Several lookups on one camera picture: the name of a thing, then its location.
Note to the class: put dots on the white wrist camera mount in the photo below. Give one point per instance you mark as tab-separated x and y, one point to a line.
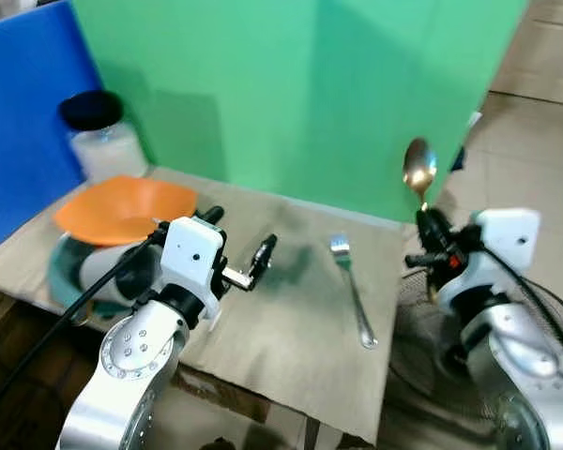
192	255
499	246

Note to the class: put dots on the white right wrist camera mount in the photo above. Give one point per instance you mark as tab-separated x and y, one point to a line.
499	246

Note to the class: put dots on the dark blue object on floor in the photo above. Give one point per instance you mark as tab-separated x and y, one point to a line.
459	159

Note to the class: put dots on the green backdrop panel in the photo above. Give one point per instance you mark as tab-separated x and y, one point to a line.
291	94

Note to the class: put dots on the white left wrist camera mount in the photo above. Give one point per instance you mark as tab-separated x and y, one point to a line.
192	255

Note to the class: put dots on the beige tablecloth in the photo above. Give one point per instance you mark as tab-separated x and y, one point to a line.
291	328

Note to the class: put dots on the silver metal fork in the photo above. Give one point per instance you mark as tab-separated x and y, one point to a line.
355	295

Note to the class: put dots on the white paper sheet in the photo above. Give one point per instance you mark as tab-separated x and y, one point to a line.
473	120

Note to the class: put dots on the glass jar with black lid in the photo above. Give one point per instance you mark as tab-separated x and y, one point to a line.
103	145

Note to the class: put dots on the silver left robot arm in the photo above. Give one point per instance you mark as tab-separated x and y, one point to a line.
136	361

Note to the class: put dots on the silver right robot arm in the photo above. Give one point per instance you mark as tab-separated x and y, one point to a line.
516	370

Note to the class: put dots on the blue backdrop panel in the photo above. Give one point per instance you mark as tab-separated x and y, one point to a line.
23	122

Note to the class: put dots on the golden metal spoon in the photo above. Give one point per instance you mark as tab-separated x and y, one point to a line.
418	169

